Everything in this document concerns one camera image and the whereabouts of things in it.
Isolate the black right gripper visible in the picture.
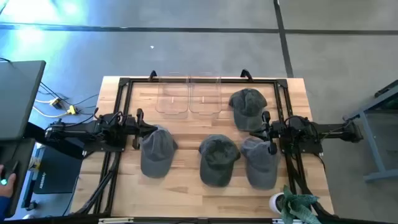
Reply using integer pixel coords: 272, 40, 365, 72
250, 111, 286, 156

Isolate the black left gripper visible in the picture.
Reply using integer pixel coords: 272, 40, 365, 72
123, 108, 159, 151

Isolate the grey baseball cap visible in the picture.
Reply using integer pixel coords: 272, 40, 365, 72
240, 136, 280, 190
139, 125, 179, 179

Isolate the person's forearm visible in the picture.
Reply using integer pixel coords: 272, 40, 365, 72
0, 195, 11, 222

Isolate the clear plastic bin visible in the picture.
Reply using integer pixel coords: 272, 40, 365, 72
154, 73, 190, 119
188, 73, 223, 116

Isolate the white plant pot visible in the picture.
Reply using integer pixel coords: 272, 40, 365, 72
268, 192, 285, 216

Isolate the black desk beam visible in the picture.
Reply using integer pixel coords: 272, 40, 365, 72
24, 121, 85, 161

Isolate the green potted plant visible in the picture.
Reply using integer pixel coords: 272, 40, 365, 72
277, 184, 323, 224

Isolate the black computer case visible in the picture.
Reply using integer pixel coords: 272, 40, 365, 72
32, 145, 83, 195

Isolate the black desk surface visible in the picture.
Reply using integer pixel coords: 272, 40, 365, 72
0, 138, 37, 218

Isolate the dark grey monitor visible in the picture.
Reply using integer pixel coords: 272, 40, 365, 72
0, 60, 47, 141

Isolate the black computer mouse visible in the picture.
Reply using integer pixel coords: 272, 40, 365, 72
1, 159, 20, 187

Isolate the person's hand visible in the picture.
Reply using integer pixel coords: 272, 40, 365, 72
0, 164, 17, 200

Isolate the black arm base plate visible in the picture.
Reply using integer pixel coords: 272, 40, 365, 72
82, 141, 125, 153
281, 141, 324, 155

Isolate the black aluminium table frame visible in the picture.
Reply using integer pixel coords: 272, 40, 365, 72
73, 77, 338, 224

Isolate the black cable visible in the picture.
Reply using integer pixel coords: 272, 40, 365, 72
39, 81, 100, 108

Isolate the grey metal table frame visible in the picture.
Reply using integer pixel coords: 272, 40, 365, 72
343, 79, 398, 184

